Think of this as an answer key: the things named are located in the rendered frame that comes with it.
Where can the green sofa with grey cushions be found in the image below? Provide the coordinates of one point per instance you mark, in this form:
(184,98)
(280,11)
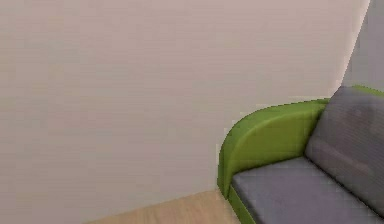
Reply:
(273,140)

